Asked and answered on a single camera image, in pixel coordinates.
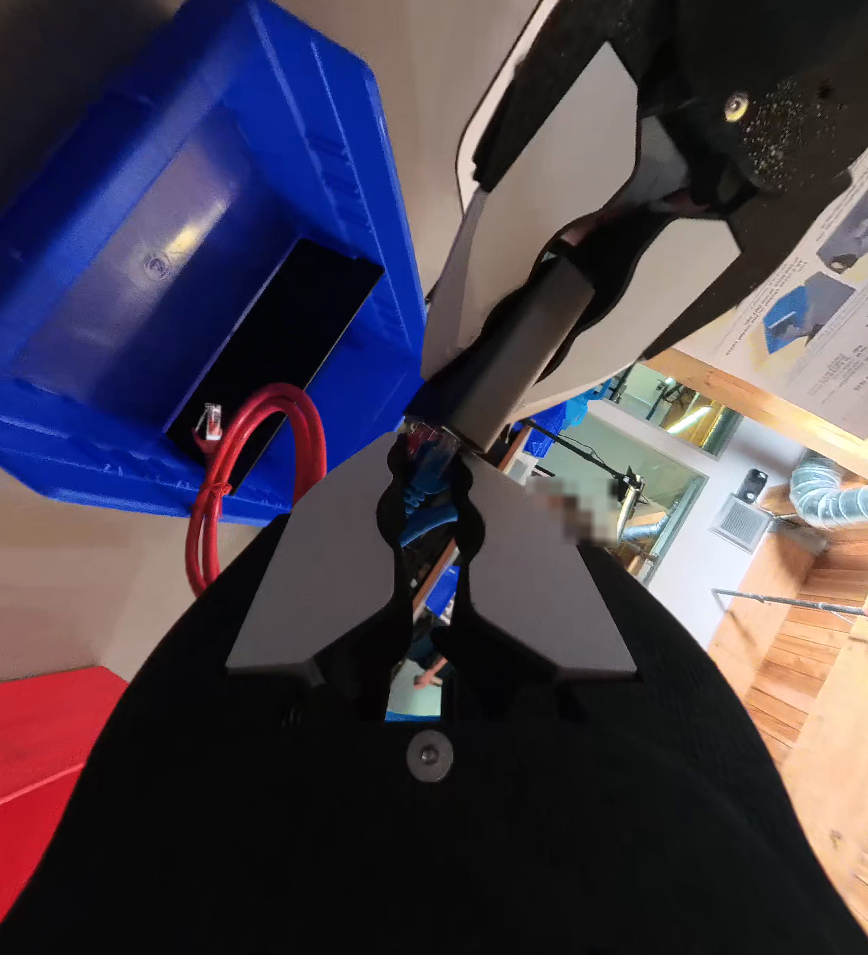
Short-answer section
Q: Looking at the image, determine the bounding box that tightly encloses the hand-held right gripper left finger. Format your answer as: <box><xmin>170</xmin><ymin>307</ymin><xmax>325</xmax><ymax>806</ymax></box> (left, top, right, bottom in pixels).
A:
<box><xmin>225</xmin><ymin>433</ymin><xmax>416</xmax><ymax>686</ymax></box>

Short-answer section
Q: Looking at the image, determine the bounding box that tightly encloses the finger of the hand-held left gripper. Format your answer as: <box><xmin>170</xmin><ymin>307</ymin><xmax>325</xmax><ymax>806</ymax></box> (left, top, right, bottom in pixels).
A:
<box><xmin>421</xmin><ymin>41</ymin><xmax>642</xmax><ymax>383</ymax></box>
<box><xmin>509</xmin><ymin>216</ymin><xmax>742</xmax><ymax>425</ymax></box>

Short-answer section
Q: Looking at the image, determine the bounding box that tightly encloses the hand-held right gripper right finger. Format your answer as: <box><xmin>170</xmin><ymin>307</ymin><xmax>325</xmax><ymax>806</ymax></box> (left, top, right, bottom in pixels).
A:
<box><xmin>434</xmin><ymin>454</ymin><xmax>640</xmax><ymax>683</ymax></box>

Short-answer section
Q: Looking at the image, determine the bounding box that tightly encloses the red network cable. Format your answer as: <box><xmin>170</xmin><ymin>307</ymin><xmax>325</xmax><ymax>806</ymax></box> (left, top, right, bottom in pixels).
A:
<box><xmin>184</xmin><ymin>382</ymin><xmax>329</xmax><ymax>599</ymax></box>

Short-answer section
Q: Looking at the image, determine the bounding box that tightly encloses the black network switch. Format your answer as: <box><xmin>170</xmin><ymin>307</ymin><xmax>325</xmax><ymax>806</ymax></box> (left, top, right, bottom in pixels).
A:
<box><xmin>449</xmin><ymin>254</ymin><xmax>599</xmax><ymax>452</ymax></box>

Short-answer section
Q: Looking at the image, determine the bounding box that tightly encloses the blue network cable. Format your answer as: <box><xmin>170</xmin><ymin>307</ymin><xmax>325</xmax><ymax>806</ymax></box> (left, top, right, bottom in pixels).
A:
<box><xmin>403</xmin><ymin>421</ymin><xmax>459</xmax><ymax>553</ymax></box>

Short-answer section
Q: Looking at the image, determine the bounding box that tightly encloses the red plastic bin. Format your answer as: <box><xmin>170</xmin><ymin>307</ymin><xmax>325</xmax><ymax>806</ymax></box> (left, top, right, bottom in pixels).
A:
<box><xmin>0</xmin><ymin>666</ymin><xmax>131</xmax><ymax>955</ymax></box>

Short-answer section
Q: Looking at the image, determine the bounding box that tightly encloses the blue plastic bin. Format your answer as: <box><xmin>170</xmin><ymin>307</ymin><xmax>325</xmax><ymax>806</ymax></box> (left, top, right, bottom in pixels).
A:
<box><xmin>0</xmin><ymin>0</ymin><xmax>429</xmax><ymax>527</ymax></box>

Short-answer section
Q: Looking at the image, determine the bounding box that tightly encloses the grey desk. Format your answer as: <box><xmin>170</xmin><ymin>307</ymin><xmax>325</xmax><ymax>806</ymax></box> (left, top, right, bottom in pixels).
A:
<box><xmin>0</xmin><ymin>0</ymin><xmax>554</xmax><ymax>691</ymax></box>

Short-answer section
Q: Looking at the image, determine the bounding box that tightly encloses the blue storage bin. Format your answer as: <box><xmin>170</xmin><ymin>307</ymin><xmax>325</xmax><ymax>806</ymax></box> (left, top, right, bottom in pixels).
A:
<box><xmin>525</xmin><ymin>382</ymin><xmax>614</xmax><ymax>456</ymax></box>
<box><xmin>425</xmin><ymin>565</ymin><xmax>462</xmax><ymax>616</ymax></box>

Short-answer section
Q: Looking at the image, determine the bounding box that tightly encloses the printed instruction sheet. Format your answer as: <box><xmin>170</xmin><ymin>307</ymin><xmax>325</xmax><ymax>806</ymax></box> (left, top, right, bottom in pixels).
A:
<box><xmin>673</xmin><ymin>112</ymin><xmax>868</xmax><ymax>441</ymax></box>

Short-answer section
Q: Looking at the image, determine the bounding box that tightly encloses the black bin divider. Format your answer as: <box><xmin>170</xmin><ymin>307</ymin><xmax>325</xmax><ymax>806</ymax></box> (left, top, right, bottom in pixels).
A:
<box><xmin>164</xmin><ymin>237</ymin><xmax>386</xmax><ymax>486</ymax></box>

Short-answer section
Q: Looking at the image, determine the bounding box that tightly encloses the ceiling sprinkler pipe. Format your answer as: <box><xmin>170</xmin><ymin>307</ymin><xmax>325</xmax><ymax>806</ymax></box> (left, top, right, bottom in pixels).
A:
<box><xmin>711</xmin><ymin>588</ymin><xmax>868</xmax><ymax>624</ymax></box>

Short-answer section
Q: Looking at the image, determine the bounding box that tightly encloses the black camera stand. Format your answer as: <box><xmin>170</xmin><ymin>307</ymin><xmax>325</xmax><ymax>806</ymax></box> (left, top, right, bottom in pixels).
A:
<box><xmin>523</xmin><ymin>421</ymin><xmax>644</xmax><ymax>508</ymax></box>

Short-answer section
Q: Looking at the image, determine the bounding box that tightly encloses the wall vent grille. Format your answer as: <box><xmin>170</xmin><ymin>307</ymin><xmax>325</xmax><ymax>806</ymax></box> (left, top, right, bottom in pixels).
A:
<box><xmin>708</xmin><ymin>494</ymin><xmax>774</xmax><ymax>553</ymax></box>

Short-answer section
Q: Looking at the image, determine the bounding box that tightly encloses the large silver duct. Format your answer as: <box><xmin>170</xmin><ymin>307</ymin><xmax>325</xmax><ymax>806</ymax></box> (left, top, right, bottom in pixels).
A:
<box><xmin>788</xmin><ymin>451</ymin><xmax>868</xmax><ymax>527</ymax></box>

